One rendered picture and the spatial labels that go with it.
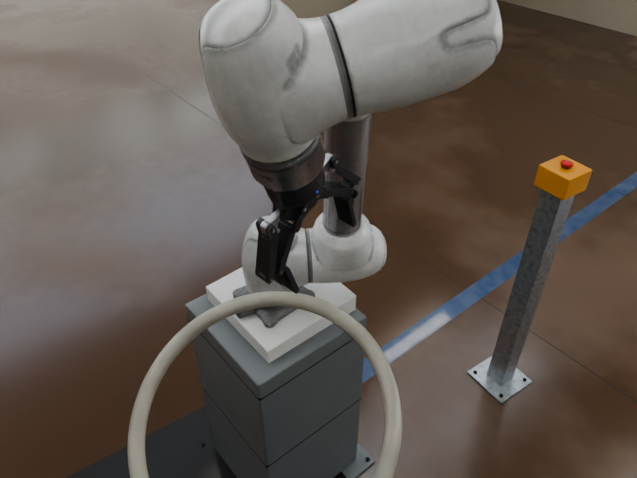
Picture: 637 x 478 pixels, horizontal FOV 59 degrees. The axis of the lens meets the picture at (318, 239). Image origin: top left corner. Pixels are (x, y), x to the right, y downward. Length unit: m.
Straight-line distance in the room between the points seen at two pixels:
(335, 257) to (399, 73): 0.97
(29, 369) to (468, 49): 2.58
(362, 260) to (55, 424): 1.61
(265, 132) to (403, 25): 0.16
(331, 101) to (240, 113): 0.09
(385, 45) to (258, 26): 0.12
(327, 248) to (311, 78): 0.96
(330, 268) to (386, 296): 1.44
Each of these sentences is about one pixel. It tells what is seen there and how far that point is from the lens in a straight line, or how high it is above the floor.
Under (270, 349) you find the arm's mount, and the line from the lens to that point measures 1.54.
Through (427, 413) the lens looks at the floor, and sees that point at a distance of 2.49.
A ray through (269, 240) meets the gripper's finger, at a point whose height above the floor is 1.59.
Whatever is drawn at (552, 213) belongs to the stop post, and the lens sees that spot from 2.03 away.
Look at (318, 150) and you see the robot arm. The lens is 0.62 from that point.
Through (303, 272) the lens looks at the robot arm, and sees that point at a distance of 1.50.
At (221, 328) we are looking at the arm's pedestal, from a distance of 1.68.
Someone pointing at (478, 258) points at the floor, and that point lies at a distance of 3.25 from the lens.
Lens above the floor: 2.02
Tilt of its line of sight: 38 degrees down
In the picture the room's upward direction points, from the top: straight up
